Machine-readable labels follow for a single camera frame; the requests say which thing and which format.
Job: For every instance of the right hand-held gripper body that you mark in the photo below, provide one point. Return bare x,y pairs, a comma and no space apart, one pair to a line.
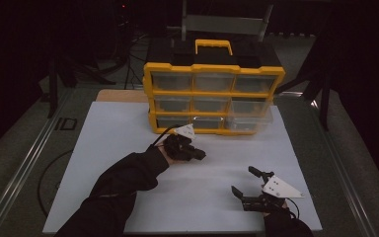
278,189

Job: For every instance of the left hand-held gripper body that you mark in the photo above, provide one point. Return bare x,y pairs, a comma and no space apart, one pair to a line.
177,146

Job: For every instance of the pulled-out clear plastic drawer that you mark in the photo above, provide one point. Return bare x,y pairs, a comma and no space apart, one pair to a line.
250,113

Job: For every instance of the yellow and black drawer organizer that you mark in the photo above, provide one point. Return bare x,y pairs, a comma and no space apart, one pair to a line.
210,68

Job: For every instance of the person's left hand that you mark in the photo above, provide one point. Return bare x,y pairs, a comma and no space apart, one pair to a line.
166,157

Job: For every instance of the person's right hand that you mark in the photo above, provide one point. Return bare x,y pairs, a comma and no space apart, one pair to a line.
278,213

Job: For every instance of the set of closed clear drawers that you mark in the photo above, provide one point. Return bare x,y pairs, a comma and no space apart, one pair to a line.
172,82

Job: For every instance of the wooden board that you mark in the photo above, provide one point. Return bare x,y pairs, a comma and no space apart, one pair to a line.
121,95

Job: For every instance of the black stand legs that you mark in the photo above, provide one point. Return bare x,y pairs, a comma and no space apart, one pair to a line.
324,98
54,82

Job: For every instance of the aluminium floor rail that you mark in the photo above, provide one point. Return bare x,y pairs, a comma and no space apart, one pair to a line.
23,164
348,177

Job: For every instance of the grey metal chair frame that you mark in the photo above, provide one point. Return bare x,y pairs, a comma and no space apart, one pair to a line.
223,23

